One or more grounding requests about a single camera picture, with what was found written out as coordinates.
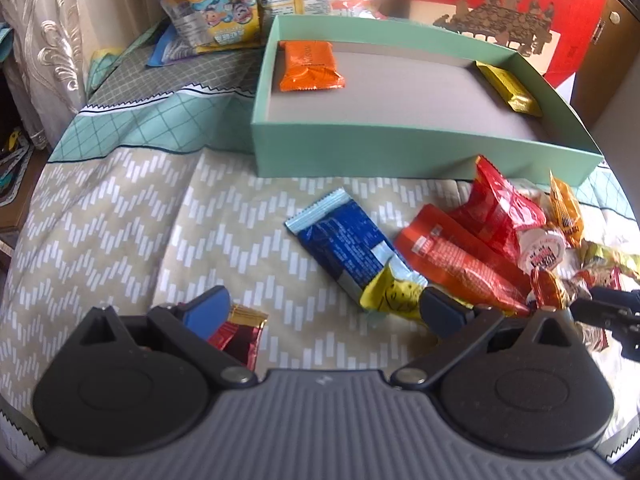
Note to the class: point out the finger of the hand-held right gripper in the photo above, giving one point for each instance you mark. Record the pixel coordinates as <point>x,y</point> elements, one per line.
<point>617,296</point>
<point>600,315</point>

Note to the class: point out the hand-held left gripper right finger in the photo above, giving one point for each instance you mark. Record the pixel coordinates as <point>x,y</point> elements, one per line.
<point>442,312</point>

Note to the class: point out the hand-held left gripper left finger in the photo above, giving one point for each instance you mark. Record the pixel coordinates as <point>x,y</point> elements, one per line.
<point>207,310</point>

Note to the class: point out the small red snack packet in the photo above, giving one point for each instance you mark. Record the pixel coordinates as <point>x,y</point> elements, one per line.
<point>240,337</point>

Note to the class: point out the yellow cartoon snack packet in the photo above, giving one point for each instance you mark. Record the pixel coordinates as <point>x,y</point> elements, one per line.
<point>395,295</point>

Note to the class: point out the long orange-red snack packet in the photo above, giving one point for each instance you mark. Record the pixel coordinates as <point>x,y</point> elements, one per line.
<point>460,260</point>

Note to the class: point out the white jelly cup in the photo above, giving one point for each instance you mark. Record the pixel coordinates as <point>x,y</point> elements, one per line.
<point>542,252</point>

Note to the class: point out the puffy red snack packet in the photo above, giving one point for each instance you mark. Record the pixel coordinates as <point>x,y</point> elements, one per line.
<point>495,210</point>

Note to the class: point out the blue snack packet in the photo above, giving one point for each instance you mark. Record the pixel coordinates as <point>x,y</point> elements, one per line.
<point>345,245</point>

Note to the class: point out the teal cardboard box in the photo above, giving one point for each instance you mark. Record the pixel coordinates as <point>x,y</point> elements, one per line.
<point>390,105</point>

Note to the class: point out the gold candy wrapper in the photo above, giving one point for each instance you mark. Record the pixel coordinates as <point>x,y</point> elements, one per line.
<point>610,260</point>

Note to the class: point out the small orange candy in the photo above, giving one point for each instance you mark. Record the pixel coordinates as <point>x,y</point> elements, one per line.
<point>550,287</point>

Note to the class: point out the small orange-gold snack packet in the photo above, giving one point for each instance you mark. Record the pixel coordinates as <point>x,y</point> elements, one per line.
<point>565,210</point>

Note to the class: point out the large yellow snack packet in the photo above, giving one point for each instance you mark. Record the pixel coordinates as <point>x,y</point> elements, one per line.
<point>510,87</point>

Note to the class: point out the wooden cabinet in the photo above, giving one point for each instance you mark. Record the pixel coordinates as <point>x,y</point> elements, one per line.
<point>607,55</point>

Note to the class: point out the blue-white snack packet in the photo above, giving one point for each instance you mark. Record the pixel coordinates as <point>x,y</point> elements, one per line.
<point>170,52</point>

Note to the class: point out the orange snack packet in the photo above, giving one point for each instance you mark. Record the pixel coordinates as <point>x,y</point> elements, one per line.
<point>310,67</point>

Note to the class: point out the large cartoon snack bag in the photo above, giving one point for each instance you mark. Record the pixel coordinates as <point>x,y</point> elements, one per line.
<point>225,10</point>

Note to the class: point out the embroidered beige curtain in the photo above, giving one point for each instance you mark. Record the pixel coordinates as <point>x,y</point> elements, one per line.
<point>45,35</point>

